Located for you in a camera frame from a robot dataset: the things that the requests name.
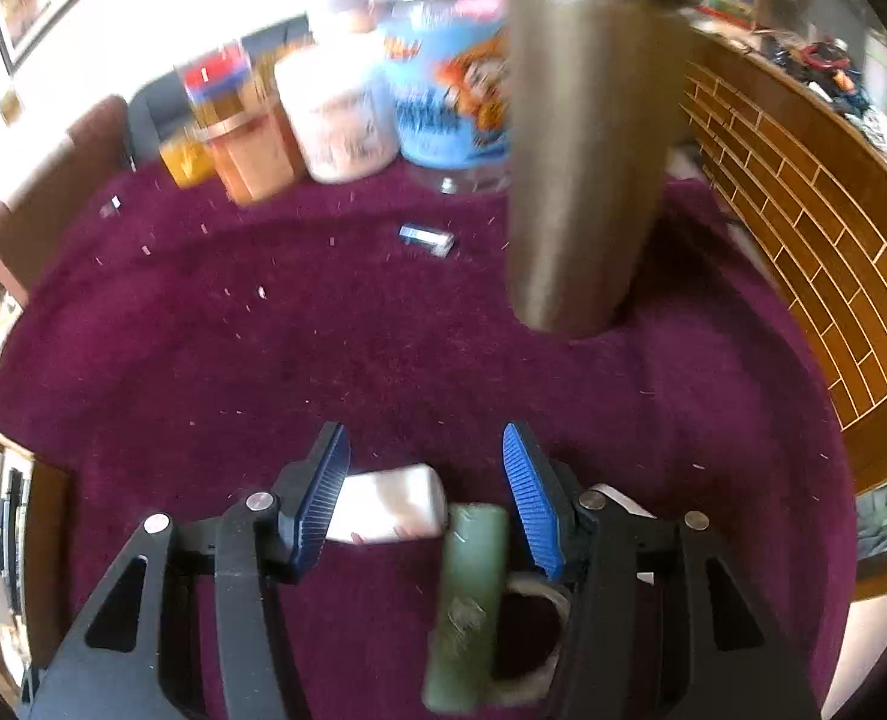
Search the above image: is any white plastic jar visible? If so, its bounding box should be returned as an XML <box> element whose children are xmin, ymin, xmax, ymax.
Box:
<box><xmin>274</xmin><ymin>45</ymin><xmax>401</xmax><ymax>185</ymax></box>

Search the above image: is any maroon tablecloth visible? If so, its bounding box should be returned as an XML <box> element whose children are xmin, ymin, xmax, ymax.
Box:
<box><xmin>0</xmin><ymin>157</ymin><xmax>857</xmax><ymax>720</ymax></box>

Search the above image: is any red lid jar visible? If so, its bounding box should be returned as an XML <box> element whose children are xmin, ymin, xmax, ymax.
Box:
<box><xmin>181</xmin><ymin>45</ymin><xmax>265</xmax><ymax>128</ymax></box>

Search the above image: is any brown armchair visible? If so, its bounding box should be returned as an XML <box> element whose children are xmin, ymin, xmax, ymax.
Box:
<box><xmin>0</xmin><ymin>94</ymin><xmax>133</xmax><ymax>308</ymax></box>

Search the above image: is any low wooden cabinet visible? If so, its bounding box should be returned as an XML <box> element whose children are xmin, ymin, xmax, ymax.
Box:
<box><xmin>664</xmin><ymin>19</ymin><xmax>887</xmax><ymax>496</ymax></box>

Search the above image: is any orange filled plastic jar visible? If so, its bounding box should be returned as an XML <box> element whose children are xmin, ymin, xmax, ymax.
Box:
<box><xmin>203</xmin><ymin>109</ymin><xmax>305</xmax><ymax>207</ymax></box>

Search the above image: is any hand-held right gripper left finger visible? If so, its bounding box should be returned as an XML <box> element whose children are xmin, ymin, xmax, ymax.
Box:
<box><xmin>19</xmin><ymin>421</ymin><xmax>352</xmax><ymax>720</ymax></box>

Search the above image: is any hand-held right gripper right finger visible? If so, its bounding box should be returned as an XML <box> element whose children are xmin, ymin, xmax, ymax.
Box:
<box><xmin>502</xmin><ymin>422</ymin><xmax>823</xmax><ymax>720</ymax></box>

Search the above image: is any wooden side shelf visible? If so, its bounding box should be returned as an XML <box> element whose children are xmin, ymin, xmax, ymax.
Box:
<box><xmin>0</xmin><ymin>420</ymin><xmax>70</xmax><ymax>691</ymax></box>

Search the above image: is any stainless steel tumbler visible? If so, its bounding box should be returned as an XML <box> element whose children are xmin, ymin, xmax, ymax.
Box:
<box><xmin>504</xmin><ymin>0</ymin><xmax>730</xmax><ymax>338</ymax></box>

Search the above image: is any cluttered tools pile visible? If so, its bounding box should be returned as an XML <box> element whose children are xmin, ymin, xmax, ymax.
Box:
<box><xmin>759</xmin><ymin>30</ymin><xmax>887</xmax><ymax>196</ymax></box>

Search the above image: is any green lighter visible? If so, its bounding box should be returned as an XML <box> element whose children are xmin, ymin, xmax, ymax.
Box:
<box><xmin>422</xmin><ymin>502</ymin><xmax>508</xmax><ymax>713</ymax></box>

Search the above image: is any yellow tape roll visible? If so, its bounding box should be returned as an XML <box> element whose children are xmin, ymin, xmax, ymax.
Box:
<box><xmin>158</xmin><ymin>136</ymin><xmax>220</xmax><ymax>190</ymax></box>

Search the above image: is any white rectangular case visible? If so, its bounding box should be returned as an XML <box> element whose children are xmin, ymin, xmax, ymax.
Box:
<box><xmin>323</xmin><ymin>463</ymin><xmax>446</xmax><ymax>545</ymax></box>

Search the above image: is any white tape roll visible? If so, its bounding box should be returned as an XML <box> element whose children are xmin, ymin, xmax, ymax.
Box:
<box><xmin>489</xmin><ymin>570</ymin><xmax>572</xmax><ymax>706</ymax></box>

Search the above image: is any blue labelled plastic jar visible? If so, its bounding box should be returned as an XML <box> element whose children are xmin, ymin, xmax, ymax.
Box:
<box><xmin>376</xmin><ymin>0</ymin><xmax>516</xmax><ymax>192</ymax></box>

